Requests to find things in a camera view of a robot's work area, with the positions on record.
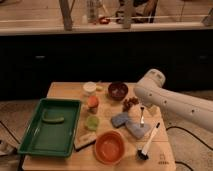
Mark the white small cup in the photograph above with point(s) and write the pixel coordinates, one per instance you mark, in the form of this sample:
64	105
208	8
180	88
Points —
89	88

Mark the small yellow item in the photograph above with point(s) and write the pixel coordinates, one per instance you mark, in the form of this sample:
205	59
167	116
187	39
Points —
99	88

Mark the green plastic tray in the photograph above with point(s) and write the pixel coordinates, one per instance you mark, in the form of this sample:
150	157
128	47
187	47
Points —
55	140

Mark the dark purple bowl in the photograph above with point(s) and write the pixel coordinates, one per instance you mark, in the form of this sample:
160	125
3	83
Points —
117	90

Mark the orange bowl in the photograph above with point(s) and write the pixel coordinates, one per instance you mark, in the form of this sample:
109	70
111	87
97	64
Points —
109	148

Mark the blue sponge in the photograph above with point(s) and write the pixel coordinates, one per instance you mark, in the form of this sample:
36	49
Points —
136	130
120	119

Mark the green cup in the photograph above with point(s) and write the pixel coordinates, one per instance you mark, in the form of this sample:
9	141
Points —
92	123

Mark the metal fork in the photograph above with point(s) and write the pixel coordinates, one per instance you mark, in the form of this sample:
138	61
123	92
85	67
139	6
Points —
142	117

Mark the wooden block eraser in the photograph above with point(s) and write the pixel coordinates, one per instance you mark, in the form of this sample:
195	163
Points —
84	141

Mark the blue sponge right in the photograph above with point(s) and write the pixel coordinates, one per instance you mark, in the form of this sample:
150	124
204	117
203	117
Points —
136	130

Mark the orange cup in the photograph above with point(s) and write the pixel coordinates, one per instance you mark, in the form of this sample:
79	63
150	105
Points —
93	104

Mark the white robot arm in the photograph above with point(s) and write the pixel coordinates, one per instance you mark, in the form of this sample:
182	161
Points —
150	90

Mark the blue sponge left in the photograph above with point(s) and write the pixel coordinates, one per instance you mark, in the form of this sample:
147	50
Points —
120	119

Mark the red object on shelf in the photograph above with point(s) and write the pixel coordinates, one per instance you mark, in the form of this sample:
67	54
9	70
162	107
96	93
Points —
104	20

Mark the bunch of dark grapes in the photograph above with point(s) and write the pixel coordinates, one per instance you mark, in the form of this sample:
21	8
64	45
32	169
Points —
128	103

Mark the green cucumber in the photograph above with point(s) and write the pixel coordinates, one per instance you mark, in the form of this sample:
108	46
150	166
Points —
53	120

